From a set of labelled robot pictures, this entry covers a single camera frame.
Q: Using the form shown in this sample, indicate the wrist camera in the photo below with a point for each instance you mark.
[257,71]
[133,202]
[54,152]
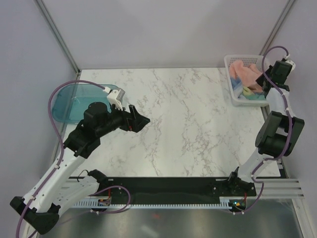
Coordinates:
[290,62]
[115,98]

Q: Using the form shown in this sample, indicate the pink towel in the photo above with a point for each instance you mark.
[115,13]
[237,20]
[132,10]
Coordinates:
[247,74]

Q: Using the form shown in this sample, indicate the blue yellow green towels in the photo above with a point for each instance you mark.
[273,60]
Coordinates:
[244,93]

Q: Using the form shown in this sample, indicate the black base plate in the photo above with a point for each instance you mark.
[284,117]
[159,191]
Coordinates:
[174,190]

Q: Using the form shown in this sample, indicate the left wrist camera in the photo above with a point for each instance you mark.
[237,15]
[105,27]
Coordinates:
[115,98]

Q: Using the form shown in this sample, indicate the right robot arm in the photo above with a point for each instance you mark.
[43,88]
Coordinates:
[277,136]

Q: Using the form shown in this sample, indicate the teal plastic tray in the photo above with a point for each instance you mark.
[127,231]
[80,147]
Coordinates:
[69,101]

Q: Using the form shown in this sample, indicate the right aluminium frame post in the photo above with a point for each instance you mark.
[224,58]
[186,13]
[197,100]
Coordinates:
[277,26]

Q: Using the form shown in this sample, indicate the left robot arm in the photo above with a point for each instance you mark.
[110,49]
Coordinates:
[43,206]

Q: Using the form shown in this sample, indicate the white perforated plastic basket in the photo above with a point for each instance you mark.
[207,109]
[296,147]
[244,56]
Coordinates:
[247,60]

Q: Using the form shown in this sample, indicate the left aluminium frame post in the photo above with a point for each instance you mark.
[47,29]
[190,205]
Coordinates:
[56,33]

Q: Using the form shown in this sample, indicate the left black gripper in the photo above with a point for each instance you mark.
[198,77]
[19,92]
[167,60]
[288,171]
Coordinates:
[133,121]

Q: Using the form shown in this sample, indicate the aluminium frame post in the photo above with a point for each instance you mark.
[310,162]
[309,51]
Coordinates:
[277,26]
[56,33]

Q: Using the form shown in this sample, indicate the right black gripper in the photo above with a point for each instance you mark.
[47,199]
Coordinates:
[259,80]

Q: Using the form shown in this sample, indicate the aluminium rail bar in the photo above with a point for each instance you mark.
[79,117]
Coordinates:
[282,188]

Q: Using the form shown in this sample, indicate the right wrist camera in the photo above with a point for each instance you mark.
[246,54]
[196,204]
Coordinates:
[290,62]

